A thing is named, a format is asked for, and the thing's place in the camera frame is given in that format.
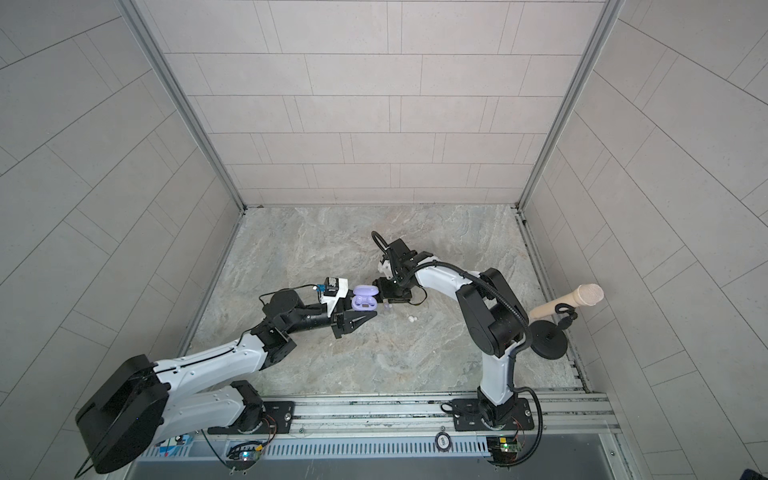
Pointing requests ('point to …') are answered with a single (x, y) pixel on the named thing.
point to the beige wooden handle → (588, 295)
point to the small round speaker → (443, 441)
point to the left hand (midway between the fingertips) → (378, 311)
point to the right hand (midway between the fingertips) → (377, 301)
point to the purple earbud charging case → (365, 297)
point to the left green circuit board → (244, 457)
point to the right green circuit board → (503, 450)
